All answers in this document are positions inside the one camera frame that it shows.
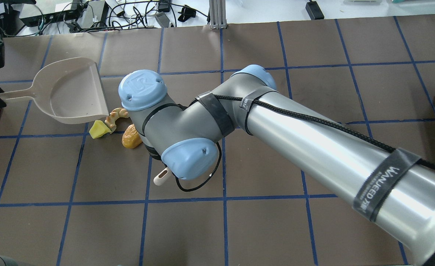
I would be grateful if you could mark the beige plastic dustpan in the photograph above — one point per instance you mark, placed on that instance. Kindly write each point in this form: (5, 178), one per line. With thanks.
(69, 91)

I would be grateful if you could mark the yellow cheese wedge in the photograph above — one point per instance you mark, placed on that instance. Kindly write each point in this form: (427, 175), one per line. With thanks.
(99, 129)

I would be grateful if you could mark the toy croissant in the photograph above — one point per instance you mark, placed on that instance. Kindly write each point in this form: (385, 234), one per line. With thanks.
(115, 114)

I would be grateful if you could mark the yellow bread roll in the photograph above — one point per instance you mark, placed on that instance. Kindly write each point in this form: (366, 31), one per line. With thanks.
(131, 138)

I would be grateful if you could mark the beige brush with black bristles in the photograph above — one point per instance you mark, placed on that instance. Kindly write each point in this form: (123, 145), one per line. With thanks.
(162, 177)

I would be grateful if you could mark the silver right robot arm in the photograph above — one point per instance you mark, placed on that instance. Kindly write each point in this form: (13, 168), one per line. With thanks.
(391, 187)

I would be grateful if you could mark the black power adapter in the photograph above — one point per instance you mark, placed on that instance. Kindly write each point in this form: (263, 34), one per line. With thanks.
(314, 11)

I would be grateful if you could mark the power strip with cables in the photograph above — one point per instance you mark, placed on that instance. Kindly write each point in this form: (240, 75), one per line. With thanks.
(84, 12)

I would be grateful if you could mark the aluminium frame post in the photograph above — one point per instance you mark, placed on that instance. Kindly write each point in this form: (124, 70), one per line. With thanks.
(217, 14)

